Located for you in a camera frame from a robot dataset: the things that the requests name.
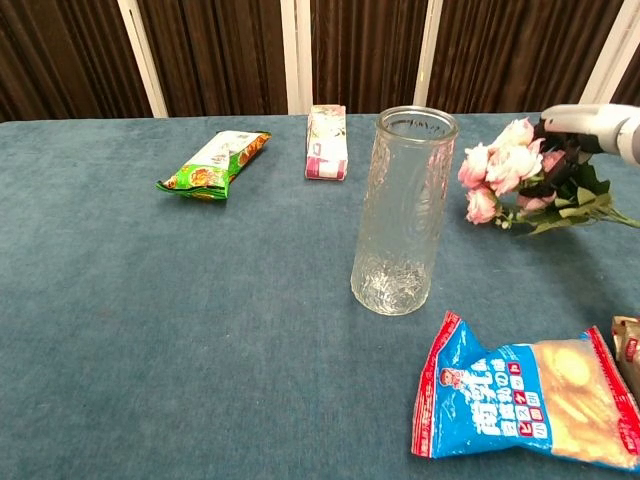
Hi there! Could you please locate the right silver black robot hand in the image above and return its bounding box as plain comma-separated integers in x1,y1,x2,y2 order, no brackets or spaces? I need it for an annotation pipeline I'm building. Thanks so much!
538,103,640,166

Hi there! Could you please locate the pink artificial flower bouquet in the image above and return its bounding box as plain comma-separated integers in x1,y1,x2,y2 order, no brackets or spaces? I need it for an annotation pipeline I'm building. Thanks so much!
457,117,640,236

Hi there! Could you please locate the transparent textured glass vase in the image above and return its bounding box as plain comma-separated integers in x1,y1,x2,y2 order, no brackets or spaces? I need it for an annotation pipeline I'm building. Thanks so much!
350,105,460,317

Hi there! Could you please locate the blue velvet tablecloth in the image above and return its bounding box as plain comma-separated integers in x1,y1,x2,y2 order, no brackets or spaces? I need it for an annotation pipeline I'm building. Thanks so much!
0,113,640,480

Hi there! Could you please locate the dark brown curtain panel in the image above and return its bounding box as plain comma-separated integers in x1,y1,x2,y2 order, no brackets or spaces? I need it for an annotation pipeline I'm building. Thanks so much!
612,62,640,107
309,0,429,115
0,0,151,123
137,0,290,117
427,0,624,124

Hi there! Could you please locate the gold red-printed snack packet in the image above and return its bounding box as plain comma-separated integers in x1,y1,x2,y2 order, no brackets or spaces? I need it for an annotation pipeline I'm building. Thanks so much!
610,314,640,396

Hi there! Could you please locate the pink floral paper box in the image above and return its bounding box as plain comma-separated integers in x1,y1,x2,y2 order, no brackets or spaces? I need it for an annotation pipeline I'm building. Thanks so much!
304,104,349,182

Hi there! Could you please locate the blue biscuit bag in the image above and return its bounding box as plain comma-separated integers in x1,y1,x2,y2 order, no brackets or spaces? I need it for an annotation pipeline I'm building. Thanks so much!
411,310,640,472

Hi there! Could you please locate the green snack packet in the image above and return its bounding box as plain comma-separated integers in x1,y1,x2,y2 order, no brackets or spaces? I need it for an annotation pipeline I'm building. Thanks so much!
155,130,273,201

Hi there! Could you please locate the white partition post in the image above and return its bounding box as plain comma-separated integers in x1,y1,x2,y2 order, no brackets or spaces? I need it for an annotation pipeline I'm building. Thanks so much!
117,0,169,119
279,0,314,115
413,0,444,107
579,0,640,106

